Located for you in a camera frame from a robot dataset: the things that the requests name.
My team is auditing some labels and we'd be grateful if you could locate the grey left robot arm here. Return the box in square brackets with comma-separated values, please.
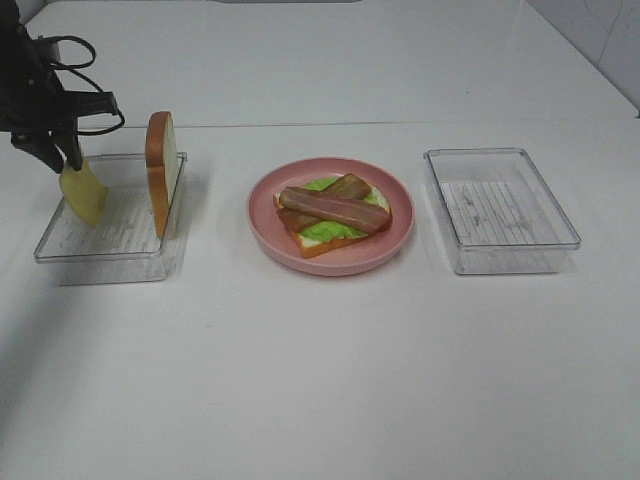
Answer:
[1, 1, 125, 174]

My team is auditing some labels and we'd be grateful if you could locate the clear right plastic tray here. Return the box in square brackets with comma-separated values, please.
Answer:
[423, 147, 582, 275]

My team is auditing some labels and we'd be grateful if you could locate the clear left plastic tray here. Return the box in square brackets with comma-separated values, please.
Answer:
[34, 152, 189, 285]

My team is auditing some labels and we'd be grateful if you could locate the bacon strip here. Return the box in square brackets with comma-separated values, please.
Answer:
[279, 187, 392, 234]
[274, 173, 377, 241]

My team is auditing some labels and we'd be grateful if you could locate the pink round plate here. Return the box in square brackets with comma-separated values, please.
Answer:
[247, 157, 415, 276]

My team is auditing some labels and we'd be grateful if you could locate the green lettuce leaf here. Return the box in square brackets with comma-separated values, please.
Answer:
[291, 174, 371, 243]

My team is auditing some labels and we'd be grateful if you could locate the yellow cheese slice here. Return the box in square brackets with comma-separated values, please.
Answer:
[59, 160, 109, 227]

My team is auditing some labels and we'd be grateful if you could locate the clear plastic tray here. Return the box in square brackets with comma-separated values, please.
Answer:
[423, 147, 582, 275]
[34, 152, 189, 285]

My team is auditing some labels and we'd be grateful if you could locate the bread slice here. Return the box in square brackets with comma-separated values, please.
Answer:
[273, 182, 391, 258]
[145, 111, 180, 238]

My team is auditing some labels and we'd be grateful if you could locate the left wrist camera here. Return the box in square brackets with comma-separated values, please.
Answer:
[32, 36, 61, 68]

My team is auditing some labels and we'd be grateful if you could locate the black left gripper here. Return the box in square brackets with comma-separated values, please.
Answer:
[1, 22, 120, 174]

